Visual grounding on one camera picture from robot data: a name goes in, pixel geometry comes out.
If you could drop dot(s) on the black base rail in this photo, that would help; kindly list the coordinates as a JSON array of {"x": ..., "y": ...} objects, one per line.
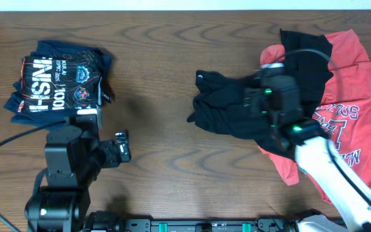
[{"x": 211, "y": 225}]

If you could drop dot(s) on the black t-shirt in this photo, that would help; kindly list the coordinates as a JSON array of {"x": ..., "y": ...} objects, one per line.
[{"x": 218, "y": 107}]

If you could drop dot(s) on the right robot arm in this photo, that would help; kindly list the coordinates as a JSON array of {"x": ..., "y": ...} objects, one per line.
[{"x": 306, "y": 142}]

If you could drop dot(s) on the folded navy printed t-shirt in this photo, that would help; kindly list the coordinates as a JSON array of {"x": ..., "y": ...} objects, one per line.
[{"x": 57, "y": 80}]

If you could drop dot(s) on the red printed t-shirt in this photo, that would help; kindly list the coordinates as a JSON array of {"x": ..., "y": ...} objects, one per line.
[{"x": 345, "y": 108}]

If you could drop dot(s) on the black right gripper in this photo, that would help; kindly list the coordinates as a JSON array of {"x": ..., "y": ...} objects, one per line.
[{"x": 253, "y": 98}]

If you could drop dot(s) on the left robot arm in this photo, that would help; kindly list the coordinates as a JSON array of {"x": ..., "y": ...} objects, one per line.
[{"x": 75, "y": 155}]

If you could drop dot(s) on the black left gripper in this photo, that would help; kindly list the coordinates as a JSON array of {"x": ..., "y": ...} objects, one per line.
[{"x": 111, "y": 157}]

